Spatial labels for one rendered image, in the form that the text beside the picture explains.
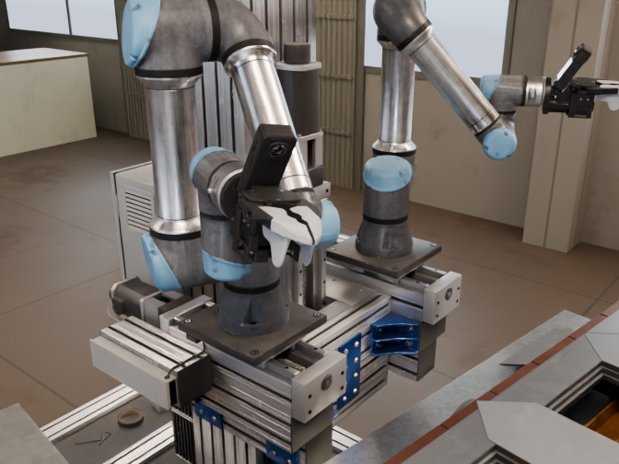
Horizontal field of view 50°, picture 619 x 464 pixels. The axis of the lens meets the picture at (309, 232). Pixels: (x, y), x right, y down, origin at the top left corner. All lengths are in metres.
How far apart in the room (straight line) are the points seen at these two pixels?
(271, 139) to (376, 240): 0.94
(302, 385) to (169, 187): 0.44
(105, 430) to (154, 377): 1.14
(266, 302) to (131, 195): 0.57
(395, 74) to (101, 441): 1.58
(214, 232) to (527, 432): 0.79
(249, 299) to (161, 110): 0.41
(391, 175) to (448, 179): 3.51
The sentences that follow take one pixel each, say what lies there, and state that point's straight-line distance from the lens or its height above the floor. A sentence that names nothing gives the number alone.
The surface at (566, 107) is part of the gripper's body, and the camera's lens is 1.79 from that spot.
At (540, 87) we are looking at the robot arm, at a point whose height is 1.45.
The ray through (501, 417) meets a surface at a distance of 1.50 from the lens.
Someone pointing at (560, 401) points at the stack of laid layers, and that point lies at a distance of 1.61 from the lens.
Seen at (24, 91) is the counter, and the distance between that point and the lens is 7.26.
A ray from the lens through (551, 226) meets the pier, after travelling 4.63.
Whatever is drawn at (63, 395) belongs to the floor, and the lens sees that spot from 3.17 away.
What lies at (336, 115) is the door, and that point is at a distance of 5.55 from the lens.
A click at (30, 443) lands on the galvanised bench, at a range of 1.15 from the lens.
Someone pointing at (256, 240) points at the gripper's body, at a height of 1.42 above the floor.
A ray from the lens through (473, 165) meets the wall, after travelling 5.03.
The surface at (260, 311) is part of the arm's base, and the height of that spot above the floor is 1.09.
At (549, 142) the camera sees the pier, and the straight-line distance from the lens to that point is 4.50.
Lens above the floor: 1.72
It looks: 22 degrees down
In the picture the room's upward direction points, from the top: straight up
